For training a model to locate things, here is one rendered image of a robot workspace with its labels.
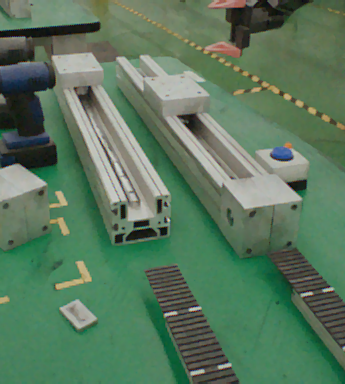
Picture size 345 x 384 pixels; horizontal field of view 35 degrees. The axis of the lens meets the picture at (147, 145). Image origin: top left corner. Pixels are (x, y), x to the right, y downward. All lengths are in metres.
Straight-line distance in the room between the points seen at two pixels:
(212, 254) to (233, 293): 0.10
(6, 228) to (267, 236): 0.42
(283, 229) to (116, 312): 0.30
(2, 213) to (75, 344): 0.26
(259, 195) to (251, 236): 0.07
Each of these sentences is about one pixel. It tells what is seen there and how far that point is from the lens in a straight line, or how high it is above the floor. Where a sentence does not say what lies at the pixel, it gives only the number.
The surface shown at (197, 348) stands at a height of 0.81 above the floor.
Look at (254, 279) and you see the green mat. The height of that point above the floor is 0.78.
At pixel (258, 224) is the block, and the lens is 0.89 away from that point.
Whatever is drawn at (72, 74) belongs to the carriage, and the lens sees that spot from 1.39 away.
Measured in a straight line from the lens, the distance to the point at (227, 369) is 0.70.
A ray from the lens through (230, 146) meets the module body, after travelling 1.08.
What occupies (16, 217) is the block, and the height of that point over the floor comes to 0.83.
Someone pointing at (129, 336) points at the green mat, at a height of 0.78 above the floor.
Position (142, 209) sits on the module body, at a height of 0.82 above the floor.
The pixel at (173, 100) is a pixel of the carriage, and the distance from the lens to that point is 1.20.
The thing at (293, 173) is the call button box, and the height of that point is 0.82.
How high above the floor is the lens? 1.32
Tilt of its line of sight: 25 degrees down
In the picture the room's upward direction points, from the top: straight up
